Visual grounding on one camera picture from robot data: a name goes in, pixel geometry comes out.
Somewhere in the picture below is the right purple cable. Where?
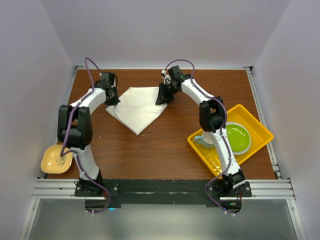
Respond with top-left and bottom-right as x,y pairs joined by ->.
163,59 -> 237,216

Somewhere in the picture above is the green plate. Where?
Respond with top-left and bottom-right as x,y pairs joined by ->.
226,121 -> 252,155

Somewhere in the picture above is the yellow plastic tray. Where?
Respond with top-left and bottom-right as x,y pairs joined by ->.
187,104 -> 276,180

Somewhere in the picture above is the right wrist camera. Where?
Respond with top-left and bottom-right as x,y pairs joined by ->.
161,69 -> 172,85

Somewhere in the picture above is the light blue mug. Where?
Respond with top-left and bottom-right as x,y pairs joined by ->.
193,131 -> 215,149

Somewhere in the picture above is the white cloth napkin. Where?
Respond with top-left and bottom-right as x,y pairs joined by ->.
105,86 -> 167,136

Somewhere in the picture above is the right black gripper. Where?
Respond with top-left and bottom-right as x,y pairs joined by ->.
156,82 -> 180,106

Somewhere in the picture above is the purple cable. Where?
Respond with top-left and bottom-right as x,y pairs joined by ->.
163,59 -> 237,216
59,57 -> 111,215

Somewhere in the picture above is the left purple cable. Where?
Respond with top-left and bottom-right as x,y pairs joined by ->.
59,57 -> 111,215

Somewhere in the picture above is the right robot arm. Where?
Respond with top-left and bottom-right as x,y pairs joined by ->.
155,65 -> 246,197

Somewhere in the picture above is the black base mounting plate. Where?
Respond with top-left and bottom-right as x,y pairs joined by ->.
74,179 -> 252,213

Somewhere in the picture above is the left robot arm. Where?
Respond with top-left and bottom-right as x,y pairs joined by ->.
57,72 -> 120,196

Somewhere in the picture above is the aluminium table frame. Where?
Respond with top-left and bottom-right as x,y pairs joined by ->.
20,67 -> 306,240

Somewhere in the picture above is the tan wooden plate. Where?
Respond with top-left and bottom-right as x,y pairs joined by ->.
40,144 -> 73,174

